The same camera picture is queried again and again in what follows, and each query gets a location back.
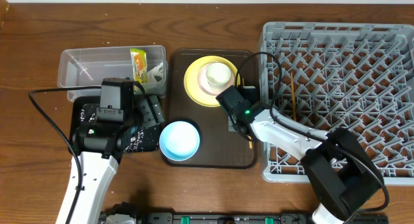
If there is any clear plastic bin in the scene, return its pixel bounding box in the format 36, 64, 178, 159
57, 45, 168, 97

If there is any pink bowl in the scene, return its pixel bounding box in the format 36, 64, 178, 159
197, 63, 234, 96

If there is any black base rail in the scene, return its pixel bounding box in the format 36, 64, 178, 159
98, 212, 311, 224

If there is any grey dishwasher rack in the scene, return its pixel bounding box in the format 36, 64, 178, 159
258, 22, 413, 186

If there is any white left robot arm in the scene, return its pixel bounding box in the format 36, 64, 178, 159
56, 95, 165, 223

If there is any crumpled white tissue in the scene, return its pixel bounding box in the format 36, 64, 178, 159
146, 62, 164, 83

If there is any wooden chopstick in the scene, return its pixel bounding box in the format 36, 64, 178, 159
241, 78, 253, 150
290, 72, 297, 121

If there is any dark brown serving tray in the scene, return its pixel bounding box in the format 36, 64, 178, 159
162, 49, 257, 169

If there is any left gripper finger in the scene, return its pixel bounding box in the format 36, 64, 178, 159
138, 98, 156, 129
148, 95, 165, 124

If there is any light blue bowl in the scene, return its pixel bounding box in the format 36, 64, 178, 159
159, 121, 201, 161

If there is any yellow plate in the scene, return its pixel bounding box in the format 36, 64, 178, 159
184, 56, 237, 107

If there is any black waste tray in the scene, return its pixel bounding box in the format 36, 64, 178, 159
70, 95, 165, 153

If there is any cream paper cup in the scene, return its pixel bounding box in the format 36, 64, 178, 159
206, 62, 233, 92

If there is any yellow snack wrapper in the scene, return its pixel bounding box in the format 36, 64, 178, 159
130, 49, 147, 83

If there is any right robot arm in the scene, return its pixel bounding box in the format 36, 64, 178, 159
221, 97, 389, 223

